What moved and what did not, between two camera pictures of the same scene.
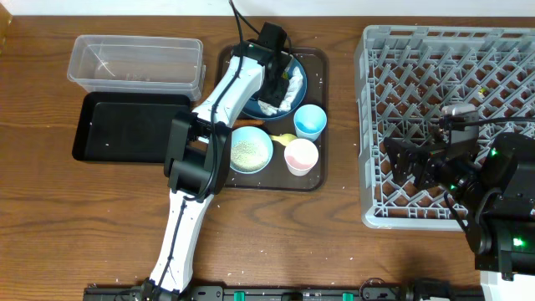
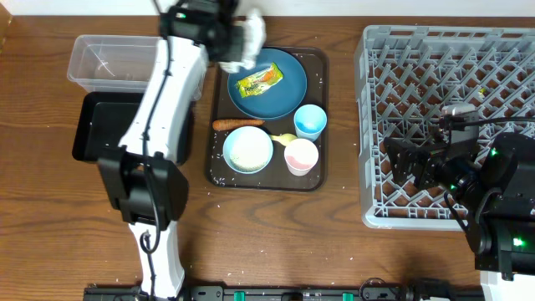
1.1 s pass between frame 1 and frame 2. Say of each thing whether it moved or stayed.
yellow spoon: stayed
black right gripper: stayed
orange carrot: stayed
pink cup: stayed
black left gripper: moved
